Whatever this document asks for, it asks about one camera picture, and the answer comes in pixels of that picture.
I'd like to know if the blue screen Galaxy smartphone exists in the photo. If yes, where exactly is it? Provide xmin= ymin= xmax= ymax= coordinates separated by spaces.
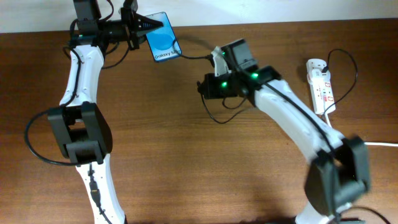
xmin=146 ymin=12 xmax=182 ymax=62

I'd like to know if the black USB charging cable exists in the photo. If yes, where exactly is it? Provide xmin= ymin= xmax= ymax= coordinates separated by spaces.
xmin=170 ymin=38 xmax=359 ymax=124

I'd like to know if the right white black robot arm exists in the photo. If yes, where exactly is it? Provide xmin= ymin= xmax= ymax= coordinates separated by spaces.
xmin=198 ymin=39 xmax=371 ymax=223

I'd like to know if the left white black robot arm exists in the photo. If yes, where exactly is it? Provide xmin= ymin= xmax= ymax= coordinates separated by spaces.
xmin=47 ymin=0 xmax=163 ymax=223

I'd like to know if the white USB charger plug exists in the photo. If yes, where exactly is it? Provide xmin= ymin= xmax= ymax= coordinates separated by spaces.
xmin=306 ymin=58 xmax=331 ymax=85

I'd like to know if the white power strip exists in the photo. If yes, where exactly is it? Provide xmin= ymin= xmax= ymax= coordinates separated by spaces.
xmin=307 ymin=75 xmax=336 ymax=115

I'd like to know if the white power strip cord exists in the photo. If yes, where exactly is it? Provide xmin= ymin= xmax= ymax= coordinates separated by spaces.
xmin=323 ymin=114 xmax=398 ymax=147

